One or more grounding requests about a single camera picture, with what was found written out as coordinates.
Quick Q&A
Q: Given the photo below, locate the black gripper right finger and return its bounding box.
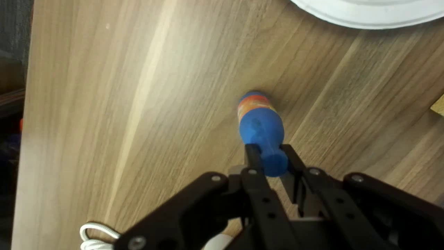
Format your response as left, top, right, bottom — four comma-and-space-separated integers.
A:
279, 144, 444, 250

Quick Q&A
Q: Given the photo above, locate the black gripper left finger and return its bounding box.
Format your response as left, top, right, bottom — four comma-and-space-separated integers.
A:
112, 144, 302, 250

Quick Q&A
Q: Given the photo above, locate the small blue bottle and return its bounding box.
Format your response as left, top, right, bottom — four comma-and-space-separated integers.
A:
234, 90, 291, 180

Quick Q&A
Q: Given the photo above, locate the white round plate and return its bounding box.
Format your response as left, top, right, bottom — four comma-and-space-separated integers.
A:
290, 0, 444, 33

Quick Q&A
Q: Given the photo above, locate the open yellow cardboard box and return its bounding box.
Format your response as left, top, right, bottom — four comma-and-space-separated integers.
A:
429, 94, 444, 119

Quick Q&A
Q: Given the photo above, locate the coiled white cable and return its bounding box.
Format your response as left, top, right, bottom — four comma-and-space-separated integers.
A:
78, 222, 122, 250

